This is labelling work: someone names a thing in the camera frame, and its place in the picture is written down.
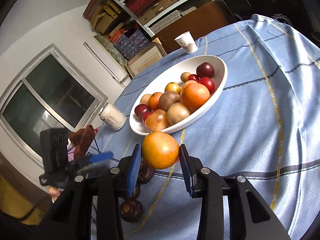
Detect small dark plum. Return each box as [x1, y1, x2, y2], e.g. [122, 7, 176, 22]
[196, 62, 215, 79]

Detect black gripper camera mount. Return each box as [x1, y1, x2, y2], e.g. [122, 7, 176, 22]
[40, 128, 68, 174]

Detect white beverage can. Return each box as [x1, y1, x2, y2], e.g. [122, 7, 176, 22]
[98, 102, 127, 131]

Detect window with white frame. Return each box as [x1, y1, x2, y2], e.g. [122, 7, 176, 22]
[1, 44, 108, 167]

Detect brown cloth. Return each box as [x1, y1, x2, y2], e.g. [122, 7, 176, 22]
[67, 125, 96, 161]

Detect small red tomato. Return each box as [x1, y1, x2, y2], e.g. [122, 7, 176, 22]
[188, 74, 200, 82]

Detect yellow-orange persimmon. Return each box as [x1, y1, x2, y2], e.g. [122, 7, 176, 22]
[165, 82, 181, 95]

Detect large orange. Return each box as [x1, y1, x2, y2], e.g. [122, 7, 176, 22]
[181, 83, 210, 109]

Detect metal storage shelf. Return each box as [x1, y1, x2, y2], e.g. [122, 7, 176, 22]
[98, 0, 241, 38]

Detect small mandarin orange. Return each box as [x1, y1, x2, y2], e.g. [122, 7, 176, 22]
[148, 92, 163, 111]

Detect white paper cup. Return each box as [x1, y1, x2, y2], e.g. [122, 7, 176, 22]
[175, 31, 198, 54]

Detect dark purple plum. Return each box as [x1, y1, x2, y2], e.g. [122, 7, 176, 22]
[135, 104, 152, 120]

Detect framed wooden board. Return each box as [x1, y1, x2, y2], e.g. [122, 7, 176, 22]
[126, 38, 167, 78]

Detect large yellow-brown pear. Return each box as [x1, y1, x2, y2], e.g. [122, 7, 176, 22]
[158, 91, 182, 112]

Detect brown wooden cabinet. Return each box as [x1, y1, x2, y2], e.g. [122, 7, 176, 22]
[155, 0, 235, 54]

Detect brown round fruit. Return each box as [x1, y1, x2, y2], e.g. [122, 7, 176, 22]
[140, 94, 152, 105]
[167, 102, 190, 125]

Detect small brown kiwi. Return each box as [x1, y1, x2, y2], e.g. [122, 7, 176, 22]
[181, 72, 191, 83]

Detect dark mangosteen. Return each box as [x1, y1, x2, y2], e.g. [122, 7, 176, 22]
[137, 160, 155, 184]
[120, 198, 143, 223]

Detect stack of blue patterned boxes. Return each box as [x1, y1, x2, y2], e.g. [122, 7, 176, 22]
[114, 29, 150, 60]

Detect orange persimmon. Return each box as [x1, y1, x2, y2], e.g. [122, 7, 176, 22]
[145, 109, 169, 131]
[142, 131, 179, 170]

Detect person's left hand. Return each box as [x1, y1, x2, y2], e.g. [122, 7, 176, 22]
[48, 186, 61, 202]

